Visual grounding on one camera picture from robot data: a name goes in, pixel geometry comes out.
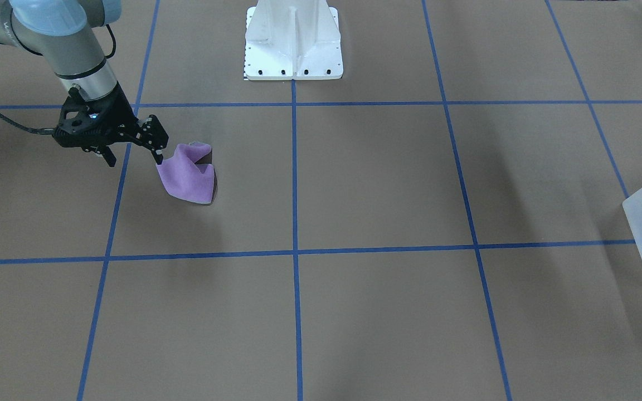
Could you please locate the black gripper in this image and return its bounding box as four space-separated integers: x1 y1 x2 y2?
52 83 169 168

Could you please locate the purple cloth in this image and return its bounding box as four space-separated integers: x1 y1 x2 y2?
157 142 216 205

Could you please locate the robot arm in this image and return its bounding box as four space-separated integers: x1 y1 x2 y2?
0 1 169 167

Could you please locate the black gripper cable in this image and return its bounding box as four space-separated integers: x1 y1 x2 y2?
0 91 57 136

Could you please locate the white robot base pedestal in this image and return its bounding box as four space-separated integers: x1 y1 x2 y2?
243 1 344 81

